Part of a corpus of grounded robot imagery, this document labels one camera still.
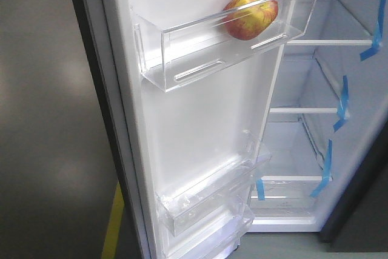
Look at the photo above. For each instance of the clear door bin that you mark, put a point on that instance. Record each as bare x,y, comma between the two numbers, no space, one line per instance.
210,235
182,207
174,57

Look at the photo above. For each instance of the fridge body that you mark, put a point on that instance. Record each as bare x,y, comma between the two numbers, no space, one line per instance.
328,111

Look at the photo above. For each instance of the red yellow apple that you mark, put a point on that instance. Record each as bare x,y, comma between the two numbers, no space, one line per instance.
248,23

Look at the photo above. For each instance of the clear lower door bin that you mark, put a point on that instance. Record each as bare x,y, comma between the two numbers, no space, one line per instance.
210,235

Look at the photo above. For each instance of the clear middle door bin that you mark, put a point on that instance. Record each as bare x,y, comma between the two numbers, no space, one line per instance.
182,207

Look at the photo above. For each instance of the clear upper door bin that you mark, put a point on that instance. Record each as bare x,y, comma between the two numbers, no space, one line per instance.
174,57

